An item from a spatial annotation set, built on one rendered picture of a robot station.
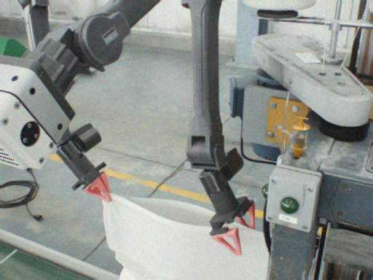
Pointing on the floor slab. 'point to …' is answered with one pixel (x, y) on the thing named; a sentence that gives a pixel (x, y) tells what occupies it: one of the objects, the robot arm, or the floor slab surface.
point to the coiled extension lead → (23, 196)
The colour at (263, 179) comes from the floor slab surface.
